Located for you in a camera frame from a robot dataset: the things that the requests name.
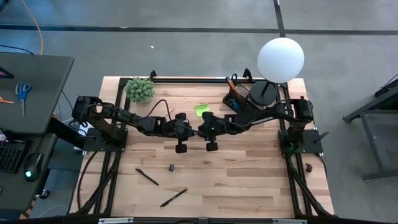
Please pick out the small dark brown object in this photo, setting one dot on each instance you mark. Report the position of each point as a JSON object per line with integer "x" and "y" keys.
{"x": 308, "y": 168}

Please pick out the green sticky note pad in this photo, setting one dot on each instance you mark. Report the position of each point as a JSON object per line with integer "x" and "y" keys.
{"x": 202, "y": 110}

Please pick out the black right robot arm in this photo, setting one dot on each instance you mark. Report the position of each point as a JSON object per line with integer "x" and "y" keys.
{"x": 264, "y": 116}

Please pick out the black keyboard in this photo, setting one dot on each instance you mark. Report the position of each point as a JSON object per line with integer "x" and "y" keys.
{"x": 11, "y": 157}

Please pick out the black binder clip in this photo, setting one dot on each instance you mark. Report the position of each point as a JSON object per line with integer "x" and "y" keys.
{"x": 171, "y": 168}

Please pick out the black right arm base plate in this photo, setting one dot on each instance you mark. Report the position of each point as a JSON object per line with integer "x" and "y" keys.
{"x": 314, "y": 146}

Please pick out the dark device with pink edge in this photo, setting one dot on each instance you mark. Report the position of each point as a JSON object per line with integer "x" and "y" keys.
{"x": 4, "y": 74}

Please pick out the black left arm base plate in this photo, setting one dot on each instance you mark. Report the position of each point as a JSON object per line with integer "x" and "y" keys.
{"x": 93, "y": 144}

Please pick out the black computer mouse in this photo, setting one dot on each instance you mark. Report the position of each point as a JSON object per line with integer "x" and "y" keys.
{"x": 34, "y": 165}

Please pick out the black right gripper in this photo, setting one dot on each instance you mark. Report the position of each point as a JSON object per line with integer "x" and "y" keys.
{"x": 217, "y": 127}

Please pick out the blue eraser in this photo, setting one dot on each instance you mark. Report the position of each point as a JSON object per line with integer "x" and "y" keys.
{"x": 236, "y": 106}

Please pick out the black aluminium table frame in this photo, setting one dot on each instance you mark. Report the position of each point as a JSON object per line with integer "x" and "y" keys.
{"x": 217, "y": 80}

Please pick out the white globe lamp black base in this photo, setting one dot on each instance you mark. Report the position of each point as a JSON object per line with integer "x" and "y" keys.
{"x": 280, "y": 59}

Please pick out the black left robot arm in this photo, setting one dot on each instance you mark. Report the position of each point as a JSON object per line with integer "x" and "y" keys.
{"x": 124, "y": 118}

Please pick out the green plant in patterned pot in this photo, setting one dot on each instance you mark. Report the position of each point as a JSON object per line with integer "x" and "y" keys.
{"x": 140, "y": 90}

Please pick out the black mesh desk organizer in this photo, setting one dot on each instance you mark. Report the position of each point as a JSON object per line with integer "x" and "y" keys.
{"x": 226, "y": 101}

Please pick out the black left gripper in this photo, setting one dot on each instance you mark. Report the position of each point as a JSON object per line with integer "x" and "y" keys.
{"x": 180, "y": 132}

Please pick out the black metal side table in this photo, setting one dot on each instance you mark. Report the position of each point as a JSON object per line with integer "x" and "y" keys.
{"x": 372, "y": 146}

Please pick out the grey office desk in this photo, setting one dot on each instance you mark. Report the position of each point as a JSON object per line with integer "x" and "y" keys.
{"x": 40, "y": 93}

